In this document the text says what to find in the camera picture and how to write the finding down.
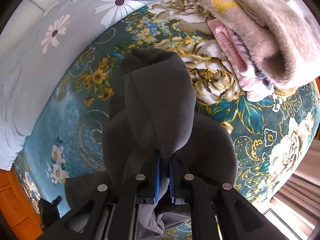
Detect orange wooden bed frame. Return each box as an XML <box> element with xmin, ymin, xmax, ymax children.
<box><xmin>1</xmin><ymin>169</ymin><xmax>42</xmax><ymax>239</ymax></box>

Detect teal floral blanket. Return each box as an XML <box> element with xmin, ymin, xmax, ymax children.
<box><xmin>14</xmin><ymin>0</ymin><xmax>319</xmax><ymax>209</ymax></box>

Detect light grey daisy bedsheet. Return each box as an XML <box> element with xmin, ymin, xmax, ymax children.
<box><xmin>1</xmin><ymin>0</ymin><xmax>153</xmax><ymax>171</ymax></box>

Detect black left gripper seen afar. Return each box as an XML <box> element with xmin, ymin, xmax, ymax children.
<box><xmin>38</xmin><ymin>196</ymin><xmax>62</xmax><ymax>232</ymax></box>

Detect dark grey fleece pants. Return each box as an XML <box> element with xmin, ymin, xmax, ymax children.
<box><xmin>65</xmin><ymin>48</ymin><xmax>237</xmax><ymax>239</ymax></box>

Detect beige fluffy garment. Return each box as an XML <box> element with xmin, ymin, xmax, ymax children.
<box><xmin>201</xmin><ymin>0</ymin><xmax>319</xmax><ymax>102</ymax></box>

